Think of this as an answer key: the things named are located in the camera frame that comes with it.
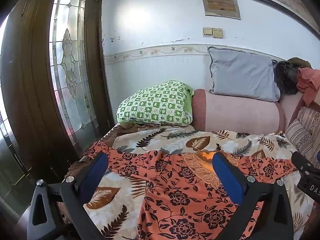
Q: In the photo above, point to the brown cloth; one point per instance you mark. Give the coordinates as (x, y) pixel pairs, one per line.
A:
(298, 62)

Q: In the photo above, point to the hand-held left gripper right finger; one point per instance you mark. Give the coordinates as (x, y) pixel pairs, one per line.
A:
(227, 177)

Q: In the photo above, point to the beige light switch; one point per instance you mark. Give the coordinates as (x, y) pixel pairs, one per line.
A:
(218, 33)
(207, 32)

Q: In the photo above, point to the pink bolster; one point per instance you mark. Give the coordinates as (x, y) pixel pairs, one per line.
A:
(237, 115)

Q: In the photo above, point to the plain orange cloth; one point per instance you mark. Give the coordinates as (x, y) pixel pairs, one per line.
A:
(308, 82)

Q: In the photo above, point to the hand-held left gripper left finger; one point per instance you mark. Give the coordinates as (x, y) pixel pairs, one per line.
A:
(93, 177)

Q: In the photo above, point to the pink sofa backrest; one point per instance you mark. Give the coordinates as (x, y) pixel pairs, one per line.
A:
(290, 110)

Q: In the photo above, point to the orange floral garment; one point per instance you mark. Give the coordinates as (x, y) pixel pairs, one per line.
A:
(180, 200)

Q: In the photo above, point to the grey pillow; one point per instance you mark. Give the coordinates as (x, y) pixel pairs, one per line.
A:
(242, 75)

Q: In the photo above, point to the striped beige pillow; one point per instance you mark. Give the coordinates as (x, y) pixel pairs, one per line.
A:
(303, 132)

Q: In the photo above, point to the green checked pillow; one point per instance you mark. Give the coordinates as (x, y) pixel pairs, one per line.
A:
(155, 102)

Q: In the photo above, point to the leaf print blanket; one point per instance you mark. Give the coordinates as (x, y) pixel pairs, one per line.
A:
(155, 140)

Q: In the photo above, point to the dark furry cloth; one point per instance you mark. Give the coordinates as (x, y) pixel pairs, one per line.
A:
(286, 78)

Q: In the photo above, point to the brown frilled bed sheet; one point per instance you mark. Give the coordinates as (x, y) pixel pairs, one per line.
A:
(125, 129)

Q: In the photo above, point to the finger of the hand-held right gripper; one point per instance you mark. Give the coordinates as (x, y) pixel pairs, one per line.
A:
(303, 163)
(318, 157)

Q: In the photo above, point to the dark framed glass door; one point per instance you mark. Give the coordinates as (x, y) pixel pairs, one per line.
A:
(12, 170)

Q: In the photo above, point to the wooden stained glass door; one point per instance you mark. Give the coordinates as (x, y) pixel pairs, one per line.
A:
(30, 80)

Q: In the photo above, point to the grey wall plaque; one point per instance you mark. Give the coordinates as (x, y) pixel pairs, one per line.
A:
(221, 5)

